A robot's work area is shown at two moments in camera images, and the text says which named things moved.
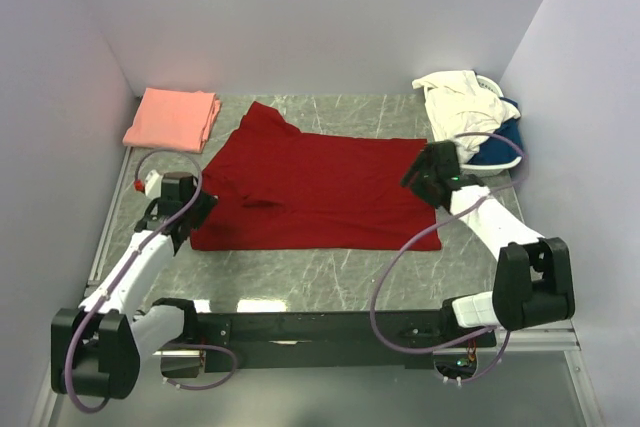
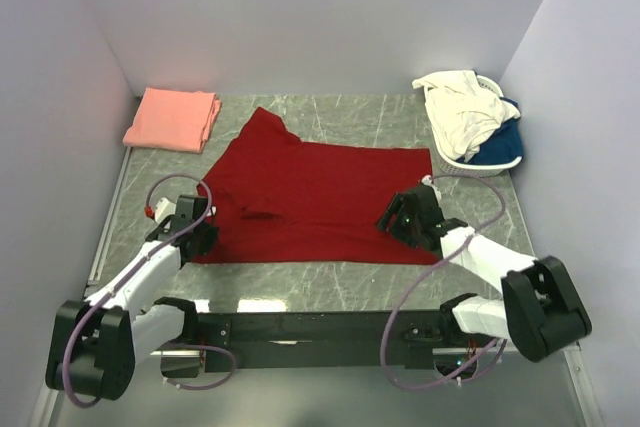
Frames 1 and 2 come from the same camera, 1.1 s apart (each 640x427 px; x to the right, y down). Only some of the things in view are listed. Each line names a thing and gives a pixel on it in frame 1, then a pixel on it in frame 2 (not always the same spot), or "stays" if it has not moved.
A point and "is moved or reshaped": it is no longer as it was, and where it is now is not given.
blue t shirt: [496, 150] stays
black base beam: [266, 341] stays
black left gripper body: [200, 208] to [208, 234]
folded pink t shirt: [173, 120] stays
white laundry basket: [474, 170] stays
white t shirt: [458, 104] stays
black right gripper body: [420, 182] to [403, 224]
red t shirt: [279, 189] is moved or reshaped
